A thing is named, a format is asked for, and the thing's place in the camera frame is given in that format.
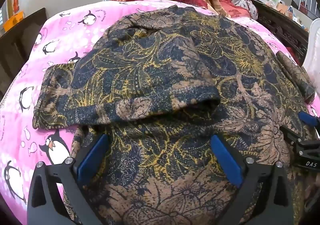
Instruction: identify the dark carved wooden headboard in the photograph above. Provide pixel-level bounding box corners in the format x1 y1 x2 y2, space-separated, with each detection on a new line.
247 0 309 66

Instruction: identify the orange box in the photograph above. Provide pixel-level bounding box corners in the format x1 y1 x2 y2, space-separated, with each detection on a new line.
3 11 25 31

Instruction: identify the dark wooden cabinet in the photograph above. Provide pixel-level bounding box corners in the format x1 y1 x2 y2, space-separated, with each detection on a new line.
0 8 48 85

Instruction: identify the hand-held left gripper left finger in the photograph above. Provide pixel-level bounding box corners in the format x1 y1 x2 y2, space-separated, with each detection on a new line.
27 134 110 225

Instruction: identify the pink penguin printed blanket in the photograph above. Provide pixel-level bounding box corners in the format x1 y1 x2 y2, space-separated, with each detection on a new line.
0 0 320 225

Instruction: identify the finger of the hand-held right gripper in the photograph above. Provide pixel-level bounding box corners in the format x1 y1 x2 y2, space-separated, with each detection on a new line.
280 126 302 149
298 111 320 132

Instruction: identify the white plastic chair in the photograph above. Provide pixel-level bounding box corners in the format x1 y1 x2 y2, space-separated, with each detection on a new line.
301 18 320 88

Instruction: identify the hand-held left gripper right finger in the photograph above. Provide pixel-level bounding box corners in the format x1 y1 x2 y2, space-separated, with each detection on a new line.
211 135 293 225

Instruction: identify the dark floral patterned garment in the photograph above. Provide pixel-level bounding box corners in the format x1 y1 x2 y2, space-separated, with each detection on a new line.
32 6 316 225

